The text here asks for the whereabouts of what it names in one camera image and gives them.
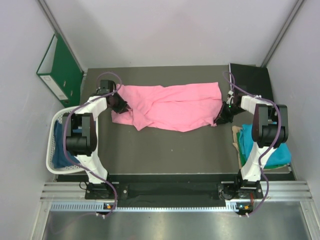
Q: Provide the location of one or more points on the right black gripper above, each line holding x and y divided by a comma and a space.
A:
222, 118

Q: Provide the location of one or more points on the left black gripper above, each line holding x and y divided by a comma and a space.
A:
123, 106

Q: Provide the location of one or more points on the pink towel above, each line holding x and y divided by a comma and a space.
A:
180, 108

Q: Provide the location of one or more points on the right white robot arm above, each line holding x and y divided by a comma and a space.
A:
270, 129

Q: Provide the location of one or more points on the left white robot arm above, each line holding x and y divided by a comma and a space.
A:
80, 135

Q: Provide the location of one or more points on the green folded towel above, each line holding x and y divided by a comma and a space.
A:
279, 159

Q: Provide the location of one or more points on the turquoise folded towel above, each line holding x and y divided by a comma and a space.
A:
247, 134

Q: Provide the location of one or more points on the green lever arch binder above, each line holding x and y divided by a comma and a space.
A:
60, 72

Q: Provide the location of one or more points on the dark blue towel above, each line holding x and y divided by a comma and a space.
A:
59, 159

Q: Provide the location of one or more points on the white perforated plastic basket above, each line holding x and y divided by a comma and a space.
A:
50, 150

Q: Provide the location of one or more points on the aluminium extrusion rail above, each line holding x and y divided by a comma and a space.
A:
279, 191

